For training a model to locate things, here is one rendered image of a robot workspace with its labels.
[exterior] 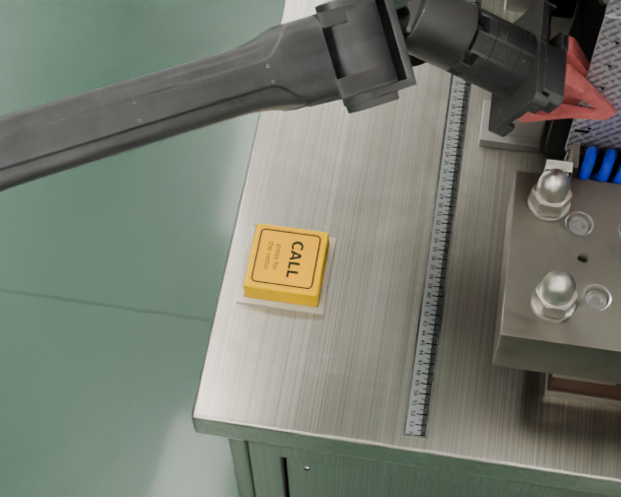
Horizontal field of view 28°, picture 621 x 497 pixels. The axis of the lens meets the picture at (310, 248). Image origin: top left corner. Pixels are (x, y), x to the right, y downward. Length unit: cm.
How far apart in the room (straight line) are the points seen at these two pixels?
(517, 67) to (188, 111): 28
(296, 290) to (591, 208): 28
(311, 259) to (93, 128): 36
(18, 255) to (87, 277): 14
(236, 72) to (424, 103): 42
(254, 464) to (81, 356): 99
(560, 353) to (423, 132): 33
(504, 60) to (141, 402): 125
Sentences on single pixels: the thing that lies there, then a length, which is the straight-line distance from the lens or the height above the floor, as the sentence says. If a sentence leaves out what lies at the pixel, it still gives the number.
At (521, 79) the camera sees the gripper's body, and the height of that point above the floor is 114.
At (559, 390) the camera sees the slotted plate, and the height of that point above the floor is 91.
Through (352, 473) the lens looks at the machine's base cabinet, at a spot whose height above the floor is 81.
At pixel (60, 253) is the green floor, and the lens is 227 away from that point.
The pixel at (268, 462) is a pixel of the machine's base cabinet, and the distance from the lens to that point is 119.
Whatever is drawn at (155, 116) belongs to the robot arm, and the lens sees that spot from 87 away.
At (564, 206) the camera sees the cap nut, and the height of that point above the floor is 104.
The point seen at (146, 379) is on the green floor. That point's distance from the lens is 213.
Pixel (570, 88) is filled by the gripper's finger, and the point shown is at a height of 114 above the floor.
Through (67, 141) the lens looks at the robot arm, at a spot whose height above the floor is 125.
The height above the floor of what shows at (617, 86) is 112.
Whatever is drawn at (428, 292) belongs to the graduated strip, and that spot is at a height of 90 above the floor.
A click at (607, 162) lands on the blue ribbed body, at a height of 104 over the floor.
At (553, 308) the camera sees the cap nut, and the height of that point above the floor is 105.
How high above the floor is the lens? 193
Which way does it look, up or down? 60 degrees down
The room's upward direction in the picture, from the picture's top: 1 degrees counter-clockwise
